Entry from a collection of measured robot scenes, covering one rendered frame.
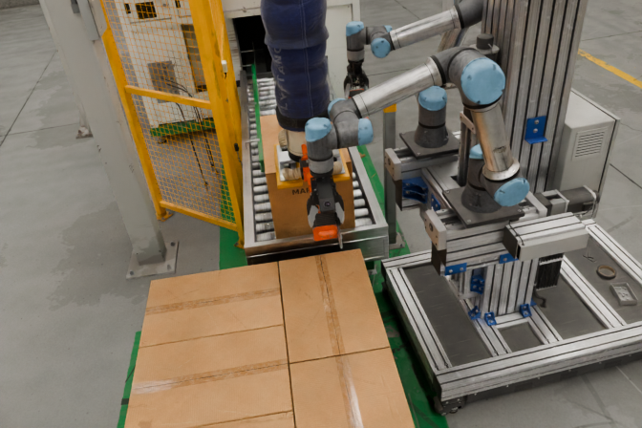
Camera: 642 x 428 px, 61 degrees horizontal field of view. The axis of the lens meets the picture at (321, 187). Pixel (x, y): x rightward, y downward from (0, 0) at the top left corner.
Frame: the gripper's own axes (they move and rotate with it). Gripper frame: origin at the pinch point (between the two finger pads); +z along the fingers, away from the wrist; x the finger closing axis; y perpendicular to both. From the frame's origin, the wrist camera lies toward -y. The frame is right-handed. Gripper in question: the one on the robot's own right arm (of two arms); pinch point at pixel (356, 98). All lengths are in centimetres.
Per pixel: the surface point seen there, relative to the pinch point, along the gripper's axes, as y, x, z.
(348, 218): 15, -9, 56
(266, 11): 36, -36, -53
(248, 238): 16, -59, 59
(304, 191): 15.7, -29.2, 36.6
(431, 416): 87, 14, 118
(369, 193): -8, 6, 59
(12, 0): -803, -474, 111
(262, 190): -33, -52, 65
